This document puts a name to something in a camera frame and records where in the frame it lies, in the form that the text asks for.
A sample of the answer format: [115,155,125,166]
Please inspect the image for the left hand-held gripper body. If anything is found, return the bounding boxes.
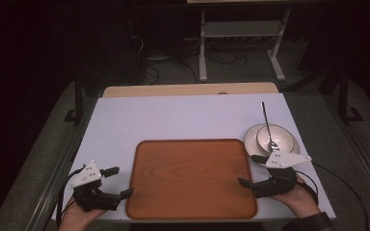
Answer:
[66,160,122,212]

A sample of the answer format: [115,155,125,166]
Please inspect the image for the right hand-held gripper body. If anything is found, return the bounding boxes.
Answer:
[251,150,313,199]

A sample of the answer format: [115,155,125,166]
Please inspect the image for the white plate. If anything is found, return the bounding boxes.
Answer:
[243,123,301,159]

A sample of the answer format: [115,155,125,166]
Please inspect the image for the white bowl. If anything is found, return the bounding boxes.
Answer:
[255,124,298,155]

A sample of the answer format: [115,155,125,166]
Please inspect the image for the metal spoon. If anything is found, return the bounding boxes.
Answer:
[260,101,280,153]

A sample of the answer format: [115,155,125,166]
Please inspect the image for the brown wooden tray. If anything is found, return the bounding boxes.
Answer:
[124,138,259,221]

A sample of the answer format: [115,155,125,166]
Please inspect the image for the person's right hand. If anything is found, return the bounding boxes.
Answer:
[270,175,322,220]

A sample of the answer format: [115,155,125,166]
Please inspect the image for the person's left hand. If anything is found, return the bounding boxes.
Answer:
[57,196,106,231]

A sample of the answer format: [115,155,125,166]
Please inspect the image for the black metal stand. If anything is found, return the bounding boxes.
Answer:
[336,61,366,127]
[63,61,85,127]

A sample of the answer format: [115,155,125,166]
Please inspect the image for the white table cover sheet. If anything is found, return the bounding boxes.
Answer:
[51,92,337,222]

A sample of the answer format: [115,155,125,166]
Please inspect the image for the light wooden table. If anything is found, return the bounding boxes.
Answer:
[102,81,279,98]

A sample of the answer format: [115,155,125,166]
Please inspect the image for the grey metal frame rail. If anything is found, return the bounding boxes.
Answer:
[22,95,98,231]
[321,94,370,207]

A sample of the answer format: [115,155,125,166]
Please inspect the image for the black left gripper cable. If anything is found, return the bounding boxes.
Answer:
[55,164,87,229]

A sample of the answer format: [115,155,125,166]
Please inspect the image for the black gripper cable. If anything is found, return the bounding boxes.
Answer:
[55,164,87,229]
[295,162,370,231]

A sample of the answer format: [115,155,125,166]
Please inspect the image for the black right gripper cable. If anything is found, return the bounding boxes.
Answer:
[295,162,370,231]

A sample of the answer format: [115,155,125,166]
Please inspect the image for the black floor cables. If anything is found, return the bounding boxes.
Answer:
[127,14,249,87]

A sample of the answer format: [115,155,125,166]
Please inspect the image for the white metal desk frame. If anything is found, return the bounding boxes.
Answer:
[198,8,292,84]

